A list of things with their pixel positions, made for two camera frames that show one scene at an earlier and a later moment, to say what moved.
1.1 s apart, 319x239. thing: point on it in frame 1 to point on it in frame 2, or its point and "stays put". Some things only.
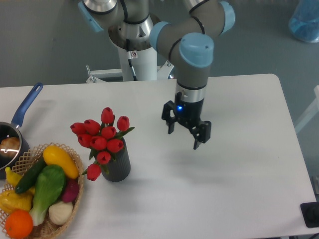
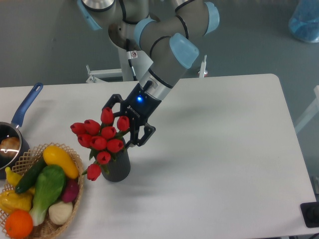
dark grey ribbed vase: [119, 169] stays put
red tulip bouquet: [103, 140] stays put
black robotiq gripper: [188, 113] to [140, 105]
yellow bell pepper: [10, 200] stays put
